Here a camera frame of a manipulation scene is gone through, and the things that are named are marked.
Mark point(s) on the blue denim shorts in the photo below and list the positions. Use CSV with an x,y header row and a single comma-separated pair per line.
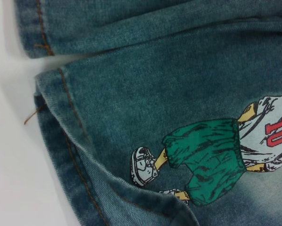
x,y
155,82

